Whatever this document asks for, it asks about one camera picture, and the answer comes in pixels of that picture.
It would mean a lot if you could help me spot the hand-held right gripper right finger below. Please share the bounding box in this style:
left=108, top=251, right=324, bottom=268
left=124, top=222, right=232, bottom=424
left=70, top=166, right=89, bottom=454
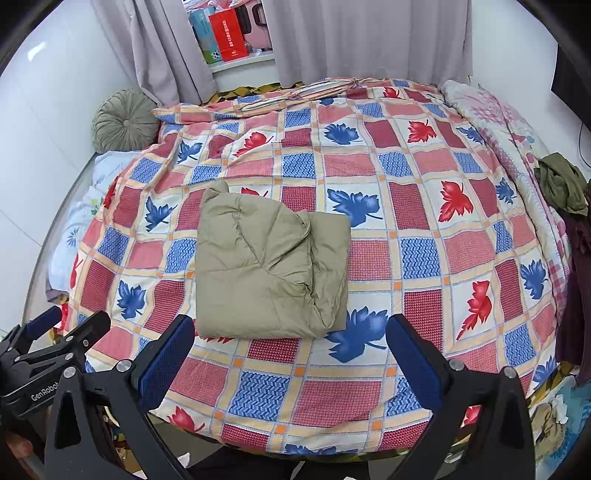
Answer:
left=385, top=315, right=536, bottom=480

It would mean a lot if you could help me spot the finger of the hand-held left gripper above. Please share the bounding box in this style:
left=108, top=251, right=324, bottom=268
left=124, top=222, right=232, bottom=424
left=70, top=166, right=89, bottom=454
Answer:
left=14, top=312, right=112, bottom=384
left=0, top=305, right=63, bottom=365

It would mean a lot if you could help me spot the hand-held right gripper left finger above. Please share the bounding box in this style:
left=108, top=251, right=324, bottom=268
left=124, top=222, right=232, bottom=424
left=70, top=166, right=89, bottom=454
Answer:
left=44, top=314, right=197, bottom=480

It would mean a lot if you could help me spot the olive green puffer jacket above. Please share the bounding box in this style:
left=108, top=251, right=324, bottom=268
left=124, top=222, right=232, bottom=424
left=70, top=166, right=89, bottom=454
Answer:
left=195, top=180, right=350, bottom=340

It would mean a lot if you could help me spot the light blue floral sheet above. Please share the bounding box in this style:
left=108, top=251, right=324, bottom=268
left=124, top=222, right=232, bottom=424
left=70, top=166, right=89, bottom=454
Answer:
left=46, top=150, right=139, bottom=296

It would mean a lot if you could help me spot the blue floral cloth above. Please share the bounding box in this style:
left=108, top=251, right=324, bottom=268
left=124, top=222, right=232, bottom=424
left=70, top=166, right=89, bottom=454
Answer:
left=526, top=364, right=587, bottom=457

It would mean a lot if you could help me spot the leaf print checked blanket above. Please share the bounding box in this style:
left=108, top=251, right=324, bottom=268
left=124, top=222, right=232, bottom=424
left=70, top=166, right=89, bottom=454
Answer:
left=69, top=78, right=571, bottom=457

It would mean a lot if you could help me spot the dark maroon cloth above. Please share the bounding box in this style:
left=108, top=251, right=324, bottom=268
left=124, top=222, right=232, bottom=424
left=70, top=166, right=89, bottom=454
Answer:
left=556, top=208, right=591, bottom=365

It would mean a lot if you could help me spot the round green pleated cushion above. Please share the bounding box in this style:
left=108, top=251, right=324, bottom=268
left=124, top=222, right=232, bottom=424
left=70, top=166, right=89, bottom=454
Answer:
left=92, top=89, right=160, bottom=153

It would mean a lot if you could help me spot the dark green crumpled cloth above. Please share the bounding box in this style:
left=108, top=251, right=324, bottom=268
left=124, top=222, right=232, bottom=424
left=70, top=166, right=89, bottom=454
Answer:
left=534, top=153, right=589, bottom=214

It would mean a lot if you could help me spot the pink floral quilt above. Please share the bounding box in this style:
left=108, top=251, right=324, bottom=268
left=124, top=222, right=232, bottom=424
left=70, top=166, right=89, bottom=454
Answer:
left=441, top=80, right=573, bottom=324

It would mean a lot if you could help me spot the yellow dark patterned cloth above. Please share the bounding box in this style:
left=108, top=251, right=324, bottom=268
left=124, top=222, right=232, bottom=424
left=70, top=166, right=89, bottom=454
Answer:
left=203, top=83, right=305, bottom=104

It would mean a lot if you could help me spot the grey curtain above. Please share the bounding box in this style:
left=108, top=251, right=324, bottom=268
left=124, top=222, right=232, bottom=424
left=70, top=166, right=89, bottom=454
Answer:
left=263, top=0, right=474, bottom=86
left=92, top=0, right=218, bottom=107

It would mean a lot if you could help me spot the striped pillow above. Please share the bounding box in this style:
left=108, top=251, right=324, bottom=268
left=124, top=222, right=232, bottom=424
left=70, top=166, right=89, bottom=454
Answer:
left=240, top=78, right=370, bottom=112

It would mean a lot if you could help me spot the white windowsill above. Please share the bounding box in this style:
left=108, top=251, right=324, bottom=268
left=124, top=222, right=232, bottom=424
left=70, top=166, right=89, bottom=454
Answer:
left=205, top=48, right=278, bottom=73

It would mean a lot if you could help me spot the teal box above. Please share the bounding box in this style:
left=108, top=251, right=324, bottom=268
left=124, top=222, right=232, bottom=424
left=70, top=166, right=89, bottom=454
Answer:
left=188, top=7, right=222, bottom=65

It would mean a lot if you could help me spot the red box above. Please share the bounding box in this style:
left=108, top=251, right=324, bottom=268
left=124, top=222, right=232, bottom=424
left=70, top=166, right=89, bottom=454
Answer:
left=209, top=9, right=247, bottom=63

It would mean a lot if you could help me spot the black flat screen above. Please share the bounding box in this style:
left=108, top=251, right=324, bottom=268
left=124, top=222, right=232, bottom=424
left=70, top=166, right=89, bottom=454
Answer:
left=551, top=44, right=591, bottom=116

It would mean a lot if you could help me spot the pink suitcase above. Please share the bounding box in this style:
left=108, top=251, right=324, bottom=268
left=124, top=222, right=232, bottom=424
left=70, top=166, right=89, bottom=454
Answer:
left=238, top=0, right=274, bottom=51

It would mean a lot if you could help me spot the black cable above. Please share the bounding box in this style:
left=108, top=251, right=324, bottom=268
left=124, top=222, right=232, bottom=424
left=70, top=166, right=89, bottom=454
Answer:
left=576, top=124, right=591, bottom=168

